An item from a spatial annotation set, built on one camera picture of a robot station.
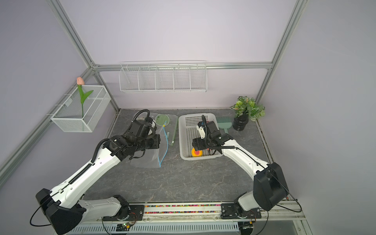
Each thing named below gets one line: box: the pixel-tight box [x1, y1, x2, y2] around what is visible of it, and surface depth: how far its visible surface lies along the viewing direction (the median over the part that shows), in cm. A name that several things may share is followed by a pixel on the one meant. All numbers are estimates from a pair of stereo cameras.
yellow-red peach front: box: [191, 147, 204, 158], surface depth 90 cm
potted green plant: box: [229, 95, 266, 131], surface depth 88 cm
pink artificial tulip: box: [76, 76, 94, 119], surface depth 81 cm
